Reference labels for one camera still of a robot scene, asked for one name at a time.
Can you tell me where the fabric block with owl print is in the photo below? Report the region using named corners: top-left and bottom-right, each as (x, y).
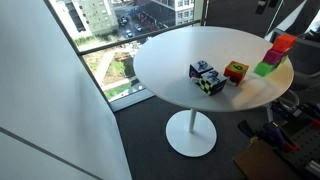
top-left (188, 59), bottom-right (215, 80)

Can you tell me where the orange plastic block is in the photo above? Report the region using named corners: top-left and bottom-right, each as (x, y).
top-left (271, 33), bottom-right (298, 54)

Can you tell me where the magenta plastic block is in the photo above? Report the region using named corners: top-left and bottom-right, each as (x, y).
top-left (262, 48), bottom-right (284, 66)

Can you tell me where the green plastic block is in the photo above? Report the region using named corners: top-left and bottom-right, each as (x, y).
top-left (252, 60), bottom-right (278, 78)

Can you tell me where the orange fabric block number nine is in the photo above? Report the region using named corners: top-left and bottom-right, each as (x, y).
top-left (223, 60), bottom-right (250, 88)

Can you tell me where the fabric block with zebra print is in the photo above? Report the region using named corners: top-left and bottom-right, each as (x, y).
top-left (196, 69), bottom-right (228, 97)

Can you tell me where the dark blue clamp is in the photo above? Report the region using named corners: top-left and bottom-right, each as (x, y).
top-left (271, 100), bottom-right (320, 129)
top-left (237, 119), bottom-right (299, 153)

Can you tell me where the black pegboard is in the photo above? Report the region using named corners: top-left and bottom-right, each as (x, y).
top-left (274, 123), bottom-right (320, 180)

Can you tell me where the brown board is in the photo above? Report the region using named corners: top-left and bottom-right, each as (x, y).
top-left (232, 139), bottom-right (303, 180)

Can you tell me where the black window frame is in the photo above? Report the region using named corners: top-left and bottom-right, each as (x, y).
top-left (43, 0), bottom-right (208, 113)

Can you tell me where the white table pedestal base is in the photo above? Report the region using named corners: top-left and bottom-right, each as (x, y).
top-left (165, 108), bottom-right (218, 158)

